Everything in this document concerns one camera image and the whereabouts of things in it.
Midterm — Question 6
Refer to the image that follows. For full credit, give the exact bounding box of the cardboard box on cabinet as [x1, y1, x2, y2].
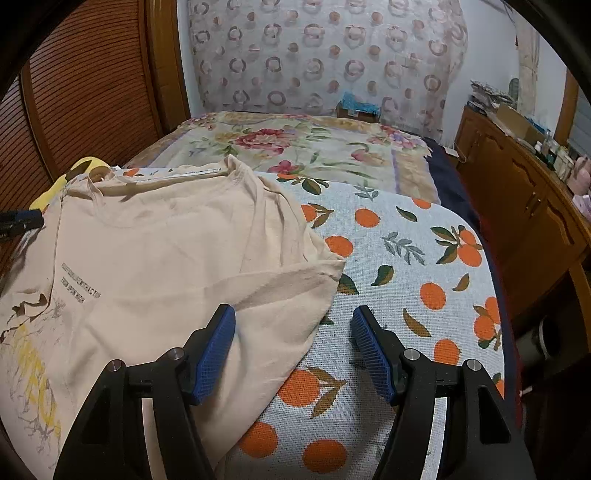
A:
[487, 104, 545, 146]

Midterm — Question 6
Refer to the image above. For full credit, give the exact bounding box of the brown louvered wardrobe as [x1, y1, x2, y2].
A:
[1, 1, 189, 211]

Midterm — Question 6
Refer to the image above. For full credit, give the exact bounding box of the pink rabbit figure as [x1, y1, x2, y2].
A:
[568, 156, 591, 196]

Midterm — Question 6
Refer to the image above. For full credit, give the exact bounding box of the peach printed t-shirt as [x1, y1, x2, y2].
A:
[1, 156, 345, 479]

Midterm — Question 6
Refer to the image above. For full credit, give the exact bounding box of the orange fruit print bedsheet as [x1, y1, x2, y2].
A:
[213, 171, 505, 479]

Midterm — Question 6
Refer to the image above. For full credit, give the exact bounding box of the floral quilt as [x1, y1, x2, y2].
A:
[127, 112, 440, 203]

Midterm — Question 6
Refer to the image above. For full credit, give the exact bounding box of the wooden sideboard cabinet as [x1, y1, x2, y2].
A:
[455, 107, 590, 319]

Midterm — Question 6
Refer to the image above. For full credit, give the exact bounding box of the yellow Pikachu plush toy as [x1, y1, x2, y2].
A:
[29, 156, 111, 212]

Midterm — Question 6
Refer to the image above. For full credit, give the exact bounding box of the circle patterned lace curtain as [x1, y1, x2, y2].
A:
[186, 0, 468, 139]

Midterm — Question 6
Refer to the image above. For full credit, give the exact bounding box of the tied beige window curtain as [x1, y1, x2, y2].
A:
[514, 13, 540, 117]

